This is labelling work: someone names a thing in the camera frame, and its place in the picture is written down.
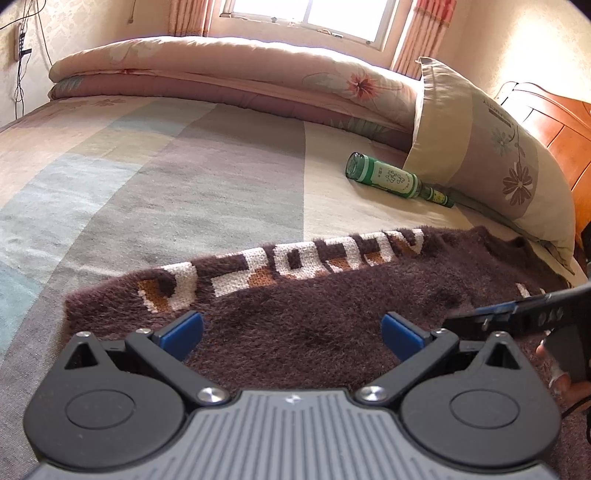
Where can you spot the wall power strip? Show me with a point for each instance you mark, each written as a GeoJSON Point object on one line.
{"type": "Point", "coordinates": [21, 41]}

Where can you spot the pink patterned curtain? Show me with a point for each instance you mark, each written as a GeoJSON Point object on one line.
{"type": "Point", "coordinates": [425, 32]}
{"type": "Point", "coordinates": [189, 16]}

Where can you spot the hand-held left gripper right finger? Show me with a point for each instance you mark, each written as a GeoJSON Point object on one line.
{"type": "Point", "coordinates": [401, 339]}

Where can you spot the person's right hand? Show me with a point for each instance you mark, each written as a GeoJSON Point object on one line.
{"type": "Point", "coordinates": [577, 394]}

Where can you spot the folded pink floral quilt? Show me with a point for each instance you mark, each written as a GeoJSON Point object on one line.
{"type": "Point", "coordinates": [207, 74]}

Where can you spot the brown knit sweater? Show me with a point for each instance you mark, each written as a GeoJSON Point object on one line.
{"type": "Point", "coordinates": [323, 314]}

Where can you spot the wooden headboard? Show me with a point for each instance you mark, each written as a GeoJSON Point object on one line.
{"type": "Point", "coordinates": [558, 124]}

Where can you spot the floral pillow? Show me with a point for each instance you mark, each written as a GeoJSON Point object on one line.
{"type": "Point", "coordinates": [485, 161]}

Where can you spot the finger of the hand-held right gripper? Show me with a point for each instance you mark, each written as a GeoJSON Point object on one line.
{"type": "Point", "coordinates": [475, 325]}
{"type": "Point", "coordinates": [549, 311]}

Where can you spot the striped bed sheet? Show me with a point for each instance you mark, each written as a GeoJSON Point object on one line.
{"type": "Point", "coordinates": [138, 184]}

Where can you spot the green glass bottle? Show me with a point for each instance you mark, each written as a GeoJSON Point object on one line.
{"type": "Point", "coordinates": [388, 177]}

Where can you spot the window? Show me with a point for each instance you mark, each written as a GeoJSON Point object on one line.
{"type": "Point", "coordinates": [314, 14]}

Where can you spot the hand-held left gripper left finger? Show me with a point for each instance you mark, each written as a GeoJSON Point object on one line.
{"type": "Point", "coordinates": [182, 334]}

